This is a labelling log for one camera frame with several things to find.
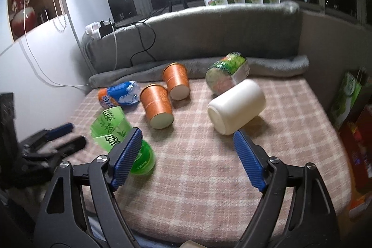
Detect red carton box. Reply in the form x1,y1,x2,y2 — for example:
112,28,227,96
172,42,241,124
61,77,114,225
338,104,372,194

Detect green plastic bottle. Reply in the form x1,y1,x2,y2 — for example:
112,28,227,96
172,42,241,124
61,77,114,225
90,106,156,175

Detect short white charging cable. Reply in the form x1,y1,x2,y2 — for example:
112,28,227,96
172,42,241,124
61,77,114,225
112,30,119,72

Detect black cable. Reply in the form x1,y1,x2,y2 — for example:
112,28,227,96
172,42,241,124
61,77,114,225
114,9,173,67

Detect grey sofa backrest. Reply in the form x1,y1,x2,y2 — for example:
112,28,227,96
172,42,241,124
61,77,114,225
81,0,303,75

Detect green carton box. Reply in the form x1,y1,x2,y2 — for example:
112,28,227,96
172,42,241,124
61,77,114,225
329,70,364,131

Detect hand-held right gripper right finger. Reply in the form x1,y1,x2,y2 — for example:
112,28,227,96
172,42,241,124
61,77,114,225
232,129,340,248

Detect orange paper cup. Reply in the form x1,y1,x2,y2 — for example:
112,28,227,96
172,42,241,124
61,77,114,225
140,84,175,130
162,62,191,100

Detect white power strip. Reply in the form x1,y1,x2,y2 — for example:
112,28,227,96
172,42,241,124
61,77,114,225
84,20,116,41

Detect red and white vase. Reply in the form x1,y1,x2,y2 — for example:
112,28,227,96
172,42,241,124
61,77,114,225
8,0,37,38

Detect thin white cable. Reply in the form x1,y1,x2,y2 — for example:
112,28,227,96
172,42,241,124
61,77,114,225
17,0,89,88

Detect pink plaid blanket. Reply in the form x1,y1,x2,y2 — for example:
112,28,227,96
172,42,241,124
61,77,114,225
68,78,353,240

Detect white cup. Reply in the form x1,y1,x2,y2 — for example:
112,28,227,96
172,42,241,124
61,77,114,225
207,79,267,136

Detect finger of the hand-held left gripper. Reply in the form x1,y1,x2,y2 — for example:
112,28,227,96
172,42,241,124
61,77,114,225
38,136,86,156
22,122,74,147

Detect crushed blue plastic bottle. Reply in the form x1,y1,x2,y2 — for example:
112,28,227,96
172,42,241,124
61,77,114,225
97,80,142,109

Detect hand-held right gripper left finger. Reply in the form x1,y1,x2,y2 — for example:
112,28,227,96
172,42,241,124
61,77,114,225
34,127,143,248

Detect green labelled clear jar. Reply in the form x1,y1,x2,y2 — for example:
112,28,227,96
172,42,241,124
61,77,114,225
205,52,250,96

